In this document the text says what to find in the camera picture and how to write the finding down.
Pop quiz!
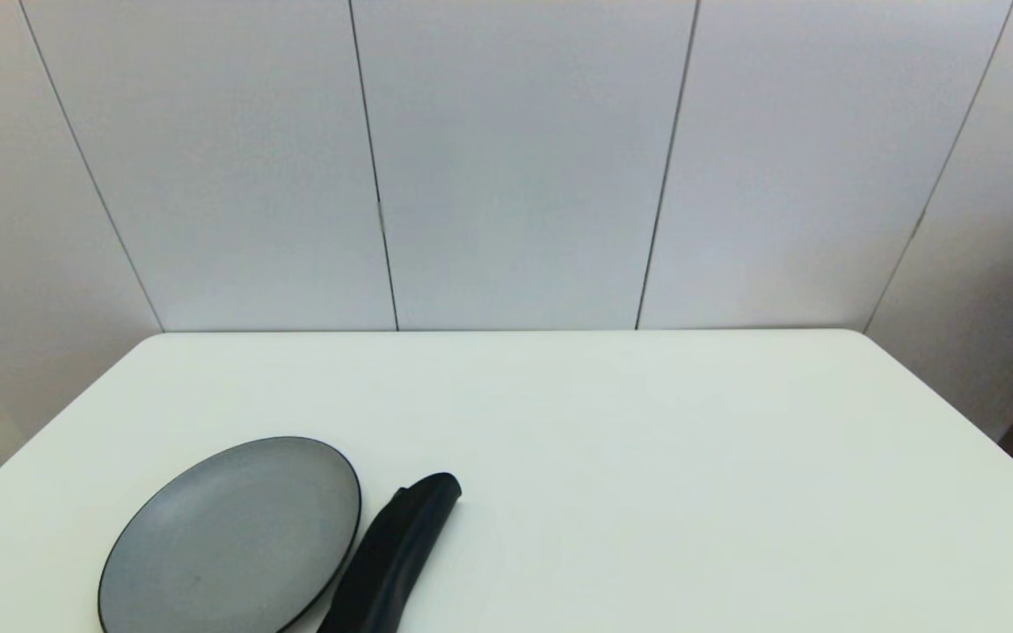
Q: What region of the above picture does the black leather glasses case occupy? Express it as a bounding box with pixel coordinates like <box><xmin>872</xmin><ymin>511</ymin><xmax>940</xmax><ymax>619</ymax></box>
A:
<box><xmin>316</xmin><ymin>471</ymin><xmax>463</xmax><ymax>633</ymax></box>

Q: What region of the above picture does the grey round plate black rim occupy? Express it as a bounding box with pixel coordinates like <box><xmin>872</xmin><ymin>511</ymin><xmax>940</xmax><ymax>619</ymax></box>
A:
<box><xmin>98</xmin><ymin>435</ymin><xmax>364</xmax><ymax>633</ymax></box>

